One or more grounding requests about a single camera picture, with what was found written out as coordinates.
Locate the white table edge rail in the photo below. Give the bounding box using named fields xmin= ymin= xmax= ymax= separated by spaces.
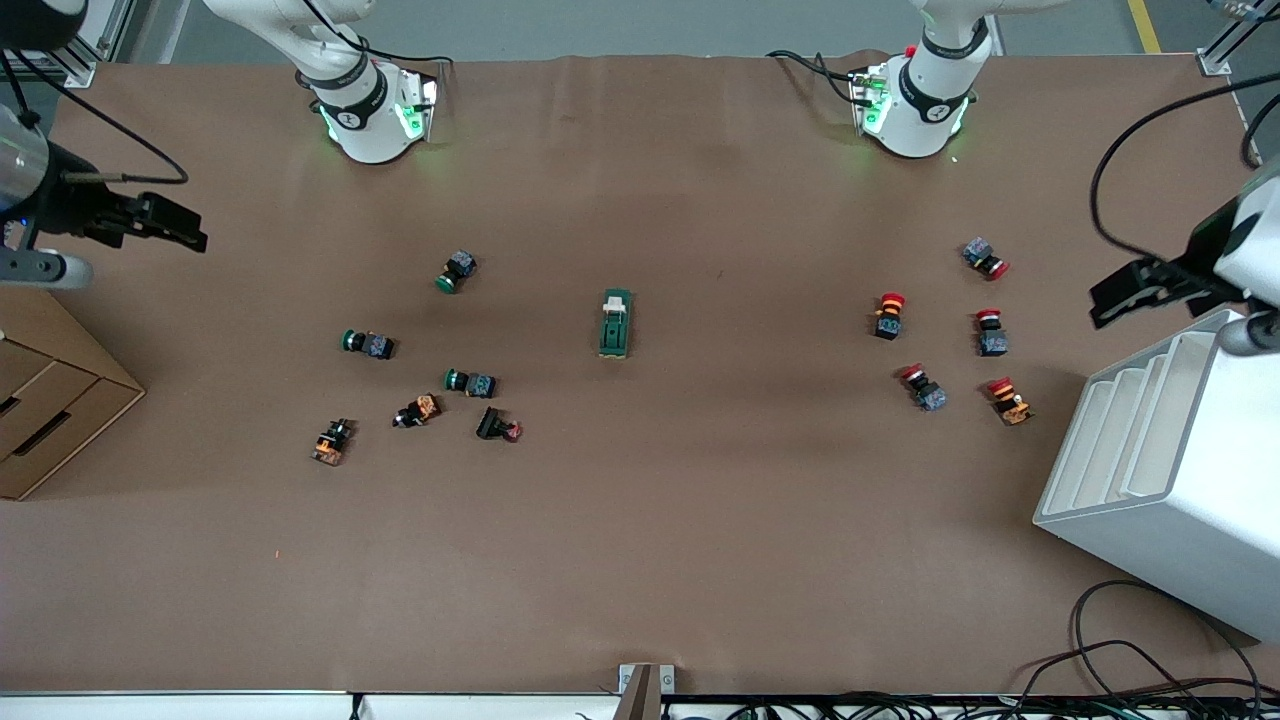
xmin=0 ymin=691 xmax=621 ymax=720

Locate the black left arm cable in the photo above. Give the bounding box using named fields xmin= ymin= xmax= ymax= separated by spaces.
xmin=1089 ymin=72 xmax=1280 ymax=263

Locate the black floor cable bundle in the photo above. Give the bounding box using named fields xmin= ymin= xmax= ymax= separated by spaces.
xmin=660 ymin=580 xmax=1280 ymax=720

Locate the metal table edge bracket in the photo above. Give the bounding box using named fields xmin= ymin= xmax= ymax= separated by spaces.
xmin=618 ymin=663 xmax=676 ymax=720

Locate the brown cardboard box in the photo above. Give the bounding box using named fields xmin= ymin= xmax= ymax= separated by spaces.
xmin=0 ymin=265 xmax=147 ymax=501

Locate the white slotted rack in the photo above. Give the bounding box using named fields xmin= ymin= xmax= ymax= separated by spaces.
xmin=1032 ymin=308 xmax=1280 ymax=644

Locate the aluminium frame profile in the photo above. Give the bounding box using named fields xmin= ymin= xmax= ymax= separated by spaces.
xmin=1198 ymin=0 xmax=1280 ymax=77
xmin=0 ymin=0 xmax=138 ymax=87

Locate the black base cable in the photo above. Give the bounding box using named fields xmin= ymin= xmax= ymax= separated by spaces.
xmin=766 ymin=49 xmax=863 ymax=107

